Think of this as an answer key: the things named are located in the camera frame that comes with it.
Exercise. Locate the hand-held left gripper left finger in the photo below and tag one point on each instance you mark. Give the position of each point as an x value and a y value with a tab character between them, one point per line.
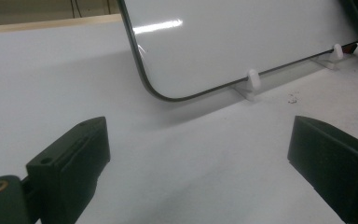
71	168

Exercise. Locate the white whiteboard with black frame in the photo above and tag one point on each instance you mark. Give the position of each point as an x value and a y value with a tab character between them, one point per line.
245	40

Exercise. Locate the wooden table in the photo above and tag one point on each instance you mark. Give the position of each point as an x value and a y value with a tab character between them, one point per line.
43	26

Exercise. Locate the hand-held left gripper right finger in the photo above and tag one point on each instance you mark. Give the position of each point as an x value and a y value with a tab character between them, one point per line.
332	161

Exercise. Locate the white board holder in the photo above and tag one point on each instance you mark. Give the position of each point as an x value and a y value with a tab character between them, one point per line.
252	84
335	54

